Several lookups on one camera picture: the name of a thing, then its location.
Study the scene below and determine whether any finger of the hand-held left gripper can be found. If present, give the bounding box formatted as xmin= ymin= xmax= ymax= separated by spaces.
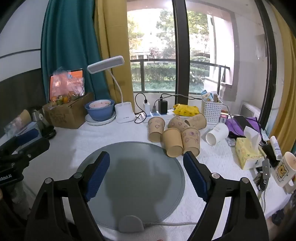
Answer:
xmin=14 ymin=138 xmax=51 ymax=163
xmin=0 ymin=128 xmax=39 ymax=154

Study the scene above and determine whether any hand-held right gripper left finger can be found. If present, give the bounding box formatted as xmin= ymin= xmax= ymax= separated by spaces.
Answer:
xmin=24 ymin=151 xmax=111 ymax=241

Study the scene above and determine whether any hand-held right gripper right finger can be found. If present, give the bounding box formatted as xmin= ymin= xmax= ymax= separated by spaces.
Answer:
xmin=183 ymin=151 xmax=270 ymax=241

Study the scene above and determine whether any brown paper cup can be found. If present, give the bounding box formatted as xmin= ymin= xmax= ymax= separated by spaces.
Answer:
xmin=148 ymin=116 xmax=165 ymax=143
xmin=181 ymin=127 xmax=201 ymax=158
xmin=16 ymin=109 xmax=32 ymax=126
xmin=184 ymin=113 xmax=207 ymax=130
xmin=161 ymin=127 xmax=184 ymax=158
xmin=167 ymin=116 xmax=190 ymax=132

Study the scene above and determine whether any metal cup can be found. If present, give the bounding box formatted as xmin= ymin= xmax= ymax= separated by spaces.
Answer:
xmin=31 ymin=108 xmax=45 ymax=123

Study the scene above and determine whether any white paper cup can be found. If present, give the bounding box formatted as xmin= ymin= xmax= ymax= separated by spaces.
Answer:
xmin=206 ymin=122 xmax=229 ymax=146

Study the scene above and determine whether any black round stand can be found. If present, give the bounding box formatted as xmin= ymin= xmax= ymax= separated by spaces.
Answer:
xmin=38 ymin=113 xmax=57 ymax=139

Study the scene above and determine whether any round grey mat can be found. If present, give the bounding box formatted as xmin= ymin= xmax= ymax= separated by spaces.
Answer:
xmin=75 ymin=142 xmax=186 ymax=230

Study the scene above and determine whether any cardboard box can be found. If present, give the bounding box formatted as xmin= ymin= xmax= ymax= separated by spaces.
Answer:
xmin=43 ymin=92 xmax=95 ymax=129

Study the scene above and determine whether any white plate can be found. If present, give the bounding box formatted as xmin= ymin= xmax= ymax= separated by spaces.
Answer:
xmin=84 ymin=112 xmax=116 ymax=126

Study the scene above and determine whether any yellow tissue box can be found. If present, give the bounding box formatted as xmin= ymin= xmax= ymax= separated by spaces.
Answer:
xmin=235 ymin=126 xmax=264 ymax=170

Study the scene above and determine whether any blue bowl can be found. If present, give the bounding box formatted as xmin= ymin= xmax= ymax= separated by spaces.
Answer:
xmin=84 ymin=100 xmax=115 ymax=121

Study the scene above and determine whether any clear bag of fruit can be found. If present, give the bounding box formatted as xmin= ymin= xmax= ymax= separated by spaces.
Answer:
xmin=50 ymin=67 xmax=85 ymax=106

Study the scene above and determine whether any white plastic basket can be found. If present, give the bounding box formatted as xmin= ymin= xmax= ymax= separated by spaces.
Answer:
xmin=202 ymin=97 xmax=223 ymax=125

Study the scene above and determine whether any yellow snack bag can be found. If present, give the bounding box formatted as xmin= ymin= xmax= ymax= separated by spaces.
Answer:
xmin=173 ymin=104 xmax=200 ymax=117

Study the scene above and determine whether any purple cloth bag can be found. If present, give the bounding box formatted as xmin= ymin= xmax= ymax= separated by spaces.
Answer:
xmin=225 ymin=117 xmax=266 ymax=139

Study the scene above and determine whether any white power strip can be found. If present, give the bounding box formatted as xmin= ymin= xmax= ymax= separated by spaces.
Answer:
xmin=139 ymin=109 xmax=175 ymax=121

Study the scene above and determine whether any white desk lamp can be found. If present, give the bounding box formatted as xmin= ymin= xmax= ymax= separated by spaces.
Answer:
xmin=87 ymin=56 xmax=135 ymax=123

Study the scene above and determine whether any black charger plug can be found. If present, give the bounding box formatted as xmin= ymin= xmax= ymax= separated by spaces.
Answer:
xmin=158 ymin=99 xmax=168 ymax=115

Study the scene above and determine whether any tablet with orange screen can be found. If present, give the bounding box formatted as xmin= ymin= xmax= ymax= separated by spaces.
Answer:
xmin=48 ymin=68 xmax=85 ymax=102

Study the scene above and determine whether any white tube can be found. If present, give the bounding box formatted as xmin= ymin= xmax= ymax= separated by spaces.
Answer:
xmin=270 ymin=136 xmax=282 ymax=160

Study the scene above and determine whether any cream bear mug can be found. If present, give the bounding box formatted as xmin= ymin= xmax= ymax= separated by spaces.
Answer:
xmin=273 ymin=152 xmax=296 ymax=189

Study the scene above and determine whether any teal curtain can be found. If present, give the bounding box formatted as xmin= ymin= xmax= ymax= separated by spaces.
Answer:
xmin=41 ymin=0 xmax=111 ymax=102

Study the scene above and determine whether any yellow curtain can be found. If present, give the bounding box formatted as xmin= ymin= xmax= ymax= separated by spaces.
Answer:
xmin=94 ymin=0 xmax=134 ymax=109
xmin=268 ymin=0 xmax=296 ymax=158

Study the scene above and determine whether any white mat cable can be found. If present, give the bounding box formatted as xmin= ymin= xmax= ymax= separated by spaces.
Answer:
xmin=118 ymin=215 xmax=199 ymax=233

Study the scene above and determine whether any black cable switch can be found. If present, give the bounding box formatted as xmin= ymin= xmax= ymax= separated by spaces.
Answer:
xmin=262 ymin=159 xmax=270 ymax=179

